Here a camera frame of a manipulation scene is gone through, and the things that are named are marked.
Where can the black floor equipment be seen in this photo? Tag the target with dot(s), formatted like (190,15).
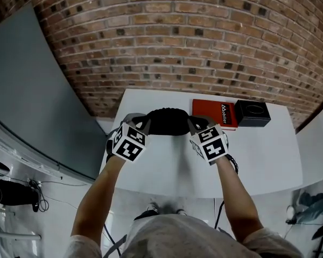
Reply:
(13,195)

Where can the red book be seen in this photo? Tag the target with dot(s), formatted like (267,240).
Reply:
(207,111)

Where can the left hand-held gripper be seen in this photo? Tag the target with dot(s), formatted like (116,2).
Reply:
(129,146)

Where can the person's left forearm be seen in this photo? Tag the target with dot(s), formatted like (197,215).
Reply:
(97,192)

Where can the person's left shoe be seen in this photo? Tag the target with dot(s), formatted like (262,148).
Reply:
(153,208)

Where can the white arched cabinet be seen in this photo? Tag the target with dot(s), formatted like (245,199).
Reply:
(315,149)

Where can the dark green plant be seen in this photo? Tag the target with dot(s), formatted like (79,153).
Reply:
(315,206)

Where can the person's right forearm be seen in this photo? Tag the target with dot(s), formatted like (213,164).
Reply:
(237,197)

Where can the person's grey t-shirt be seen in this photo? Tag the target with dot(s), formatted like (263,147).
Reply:
(183,238)

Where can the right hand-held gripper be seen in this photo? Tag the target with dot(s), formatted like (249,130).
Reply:
(212,146)

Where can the person's right shoe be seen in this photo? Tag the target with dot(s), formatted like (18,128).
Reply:
(182,212)

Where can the person's shoe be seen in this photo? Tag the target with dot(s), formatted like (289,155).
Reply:
(182,212)
(153,208)

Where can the black square box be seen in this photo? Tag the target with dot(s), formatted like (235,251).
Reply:
(253,114)

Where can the white metal shelf rack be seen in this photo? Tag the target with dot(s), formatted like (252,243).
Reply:
(13,235)

